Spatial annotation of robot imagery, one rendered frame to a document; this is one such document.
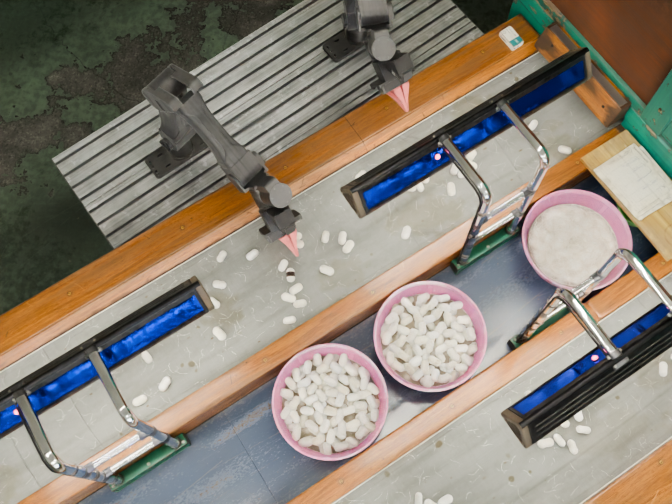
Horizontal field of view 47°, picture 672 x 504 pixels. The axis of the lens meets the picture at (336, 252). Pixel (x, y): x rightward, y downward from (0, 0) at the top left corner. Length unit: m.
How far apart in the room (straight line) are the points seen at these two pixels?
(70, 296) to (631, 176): 1.42
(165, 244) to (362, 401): 0.62
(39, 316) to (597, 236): 1.38
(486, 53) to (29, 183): 1.73
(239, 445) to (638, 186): 1.17
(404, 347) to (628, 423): 0.54
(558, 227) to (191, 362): 0.96
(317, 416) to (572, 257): 0.74
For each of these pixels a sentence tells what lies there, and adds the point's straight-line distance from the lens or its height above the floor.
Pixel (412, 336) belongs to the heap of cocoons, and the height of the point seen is 0.74.
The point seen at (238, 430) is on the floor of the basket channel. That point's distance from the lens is 1.89.
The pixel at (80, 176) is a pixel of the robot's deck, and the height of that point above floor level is 0.67.
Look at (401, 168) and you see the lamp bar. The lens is 1.59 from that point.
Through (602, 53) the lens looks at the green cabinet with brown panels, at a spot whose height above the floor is 0.88.
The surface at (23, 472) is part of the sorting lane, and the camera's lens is 1.94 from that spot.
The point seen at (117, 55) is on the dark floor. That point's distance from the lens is 3.21.
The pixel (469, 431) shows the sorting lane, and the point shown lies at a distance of 1.82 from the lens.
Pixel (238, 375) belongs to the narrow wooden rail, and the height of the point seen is 0.77.
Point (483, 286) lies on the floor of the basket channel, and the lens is 1.97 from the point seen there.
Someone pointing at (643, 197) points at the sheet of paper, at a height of 0.78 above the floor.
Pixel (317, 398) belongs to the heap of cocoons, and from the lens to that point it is 1.81.
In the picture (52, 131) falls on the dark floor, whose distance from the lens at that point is 3.11.
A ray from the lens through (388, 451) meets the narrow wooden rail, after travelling 1.77.
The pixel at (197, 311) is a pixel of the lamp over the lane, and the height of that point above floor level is 1.06.
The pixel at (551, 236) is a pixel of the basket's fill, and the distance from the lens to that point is 1.98.
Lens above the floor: 2.53
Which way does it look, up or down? 70 degrees down
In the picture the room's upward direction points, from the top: 4 degrees counter-clockwise
